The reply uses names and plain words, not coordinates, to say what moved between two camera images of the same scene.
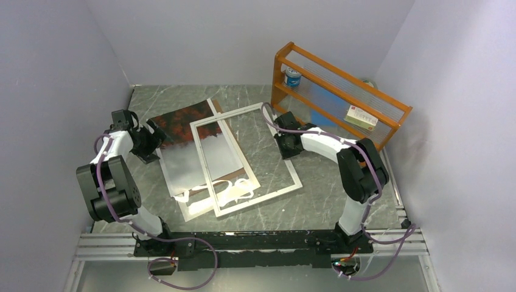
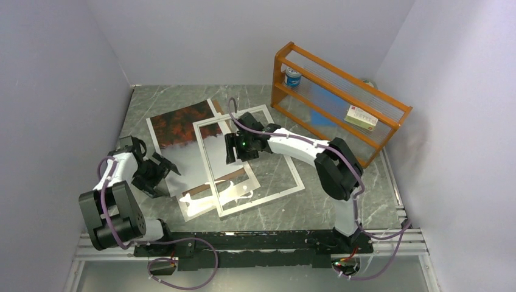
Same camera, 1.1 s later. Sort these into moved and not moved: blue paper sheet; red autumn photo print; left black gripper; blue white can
Moved: left black gripper
Not moved: blue white can; red autumn photo print; blue paper sheet
